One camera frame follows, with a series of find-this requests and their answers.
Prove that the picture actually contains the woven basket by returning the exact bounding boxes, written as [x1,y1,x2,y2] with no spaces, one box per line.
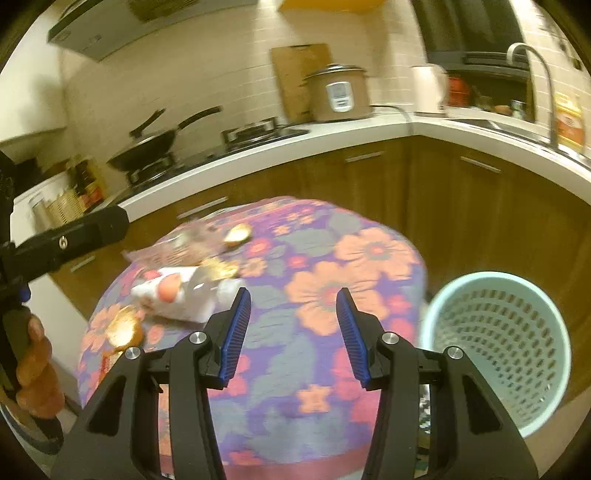
[44,189,88,228]

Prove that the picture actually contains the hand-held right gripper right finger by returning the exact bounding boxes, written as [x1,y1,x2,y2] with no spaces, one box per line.
[335,287,539,480]

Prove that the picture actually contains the orange detergent pouch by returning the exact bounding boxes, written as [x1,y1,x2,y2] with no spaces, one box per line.
[553,92,586,154]

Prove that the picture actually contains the black frying pan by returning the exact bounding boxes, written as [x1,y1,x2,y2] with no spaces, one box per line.
[106,106,223,172]

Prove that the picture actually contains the wooden kitchen cabinets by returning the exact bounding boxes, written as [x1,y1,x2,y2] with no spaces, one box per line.
[48,136,591,416]

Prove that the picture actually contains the white plastic packet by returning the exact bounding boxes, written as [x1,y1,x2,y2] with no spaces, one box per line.
[131,265,242,325]

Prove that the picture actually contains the crumpled gold foil wrapper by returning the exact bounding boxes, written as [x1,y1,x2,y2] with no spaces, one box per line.
[200,257,242,280]
[108,304,145,350]

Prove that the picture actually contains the broken eggshell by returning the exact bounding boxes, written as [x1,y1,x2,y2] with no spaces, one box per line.
[223,223,253,247]

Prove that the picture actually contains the rice cooker power cord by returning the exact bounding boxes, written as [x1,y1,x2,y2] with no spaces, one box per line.
[369,104,415,124]

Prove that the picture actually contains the dark window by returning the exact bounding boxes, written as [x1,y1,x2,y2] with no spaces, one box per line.
[410,0,530,71]

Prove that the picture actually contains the black gas stove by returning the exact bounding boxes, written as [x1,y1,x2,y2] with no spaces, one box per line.
[121,117,311,197]

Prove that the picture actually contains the group of condiment bottles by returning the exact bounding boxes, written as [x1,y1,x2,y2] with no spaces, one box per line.
[66,156,108,209]

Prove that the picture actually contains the floral tablecloth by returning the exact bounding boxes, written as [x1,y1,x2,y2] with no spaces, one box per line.
[76,198,428,480]

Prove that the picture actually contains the clear plastic wrapper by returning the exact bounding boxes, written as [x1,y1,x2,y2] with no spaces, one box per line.
[122,220,232,267]

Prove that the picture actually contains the person's left hand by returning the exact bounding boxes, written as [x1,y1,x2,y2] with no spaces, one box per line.
[14,318,66,420]

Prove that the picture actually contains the wooden cutting board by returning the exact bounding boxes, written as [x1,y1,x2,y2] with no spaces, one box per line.
[270,43,334,125]

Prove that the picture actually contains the red pot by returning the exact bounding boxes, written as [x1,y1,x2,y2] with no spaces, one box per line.
[447,76,472,108]

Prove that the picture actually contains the white electric kettle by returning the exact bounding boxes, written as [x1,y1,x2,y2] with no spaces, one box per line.
[409,64,450,116]

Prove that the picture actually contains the grey range hood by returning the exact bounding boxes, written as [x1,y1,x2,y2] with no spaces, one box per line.
[48,0,259,62]

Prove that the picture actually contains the light blue perforated wastebasket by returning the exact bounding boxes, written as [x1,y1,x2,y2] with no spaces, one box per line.
[418,271,572,439]

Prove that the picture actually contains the chrome sink faucet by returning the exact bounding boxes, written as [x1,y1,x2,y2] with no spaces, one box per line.
[506,42,560,148]

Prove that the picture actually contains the brown rice cooker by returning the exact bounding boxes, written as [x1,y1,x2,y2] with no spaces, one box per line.
[302,64,373,123]

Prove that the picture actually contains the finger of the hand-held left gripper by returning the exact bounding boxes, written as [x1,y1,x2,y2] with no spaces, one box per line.
[11,205,131,280]

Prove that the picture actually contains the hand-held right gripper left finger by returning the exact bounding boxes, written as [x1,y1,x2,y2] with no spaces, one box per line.
[51,286,253,480]

